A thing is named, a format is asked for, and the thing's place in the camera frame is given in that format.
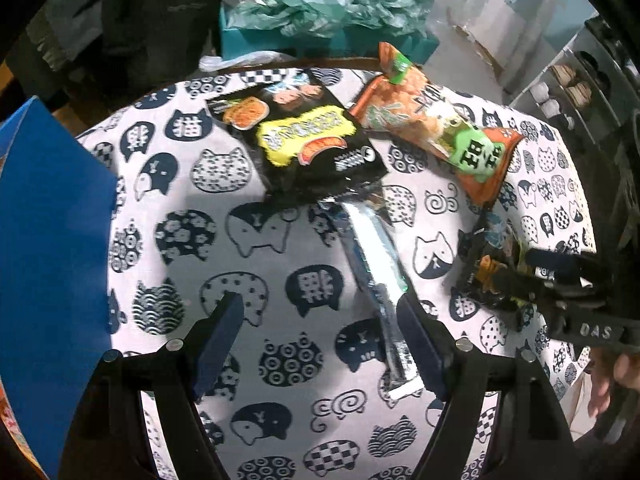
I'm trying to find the silver long snack bar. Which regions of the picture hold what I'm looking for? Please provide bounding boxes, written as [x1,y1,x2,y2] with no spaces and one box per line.
[320,198,423,400]

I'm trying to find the blue cardboard box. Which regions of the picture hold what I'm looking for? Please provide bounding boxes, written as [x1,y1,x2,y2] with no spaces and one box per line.
[1,98,116,478]

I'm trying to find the orange green pea snack bag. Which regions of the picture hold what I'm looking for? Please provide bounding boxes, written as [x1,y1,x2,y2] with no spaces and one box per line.
[350,42,523,206]

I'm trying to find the black yellow snack bag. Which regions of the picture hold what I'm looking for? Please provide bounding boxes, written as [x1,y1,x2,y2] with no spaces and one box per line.
[207,70,387,206]

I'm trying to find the small black snack packet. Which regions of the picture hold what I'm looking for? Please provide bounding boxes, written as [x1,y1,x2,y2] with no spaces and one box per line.
[454,207,527,312]

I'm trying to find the person right hand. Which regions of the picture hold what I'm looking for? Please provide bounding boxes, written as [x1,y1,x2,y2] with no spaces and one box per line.
[588,348,639,418]

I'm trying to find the cat pattern tablecloth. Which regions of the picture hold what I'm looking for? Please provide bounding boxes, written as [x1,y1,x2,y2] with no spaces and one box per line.
[79,70,594,479]

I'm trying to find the shoe rack with shoes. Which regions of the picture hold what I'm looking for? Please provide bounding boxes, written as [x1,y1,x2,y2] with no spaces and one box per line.
[509,15,639,148]

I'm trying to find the hanging dark jackets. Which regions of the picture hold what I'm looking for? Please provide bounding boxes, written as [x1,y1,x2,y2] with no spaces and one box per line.
[1,0,220,110]

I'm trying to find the teal crumpled plastic bags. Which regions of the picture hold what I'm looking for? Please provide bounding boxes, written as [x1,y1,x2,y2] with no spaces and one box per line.
[220,0,439,64]

